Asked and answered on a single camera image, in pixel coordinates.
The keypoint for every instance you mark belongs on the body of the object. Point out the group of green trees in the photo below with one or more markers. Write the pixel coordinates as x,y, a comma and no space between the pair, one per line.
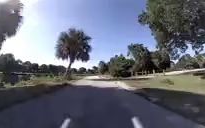
123,65

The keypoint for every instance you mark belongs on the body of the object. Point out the single palm tree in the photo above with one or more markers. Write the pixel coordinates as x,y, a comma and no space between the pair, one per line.
73,45

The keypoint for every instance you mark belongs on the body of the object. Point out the grey asphalt path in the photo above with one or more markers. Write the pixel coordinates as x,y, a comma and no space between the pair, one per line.
90,103

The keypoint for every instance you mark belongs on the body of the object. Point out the wooden fence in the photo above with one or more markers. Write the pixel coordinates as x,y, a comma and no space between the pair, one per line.
145,72

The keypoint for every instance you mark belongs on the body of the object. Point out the distant row of trees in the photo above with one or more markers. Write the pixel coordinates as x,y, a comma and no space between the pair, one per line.
40,68

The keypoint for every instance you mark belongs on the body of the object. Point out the robot's own part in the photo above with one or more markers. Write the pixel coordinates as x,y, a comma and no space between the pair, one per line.
65,123
136,122

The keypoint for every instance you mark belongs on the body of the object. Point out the grass verge with weeds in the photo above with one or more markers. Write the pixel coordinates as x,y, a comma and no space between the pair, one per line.
30,83

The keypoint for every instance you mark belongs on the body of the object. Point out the grass lawn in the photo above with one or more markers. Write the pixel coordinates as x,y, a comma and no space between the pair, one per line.
176,83

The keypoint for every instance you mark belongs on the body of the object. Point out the pale road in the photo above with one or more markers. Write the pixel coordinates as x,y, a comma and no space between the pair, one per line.
186,70

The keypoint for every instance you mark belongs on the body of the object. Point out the large leafy tree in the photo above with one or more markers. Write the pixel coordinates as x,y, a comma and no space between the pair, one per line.
180,23

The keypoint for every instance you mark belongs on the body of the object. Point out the cluster of palm trees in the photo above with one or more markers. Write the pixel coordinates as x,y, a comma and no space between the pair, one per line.
3,20

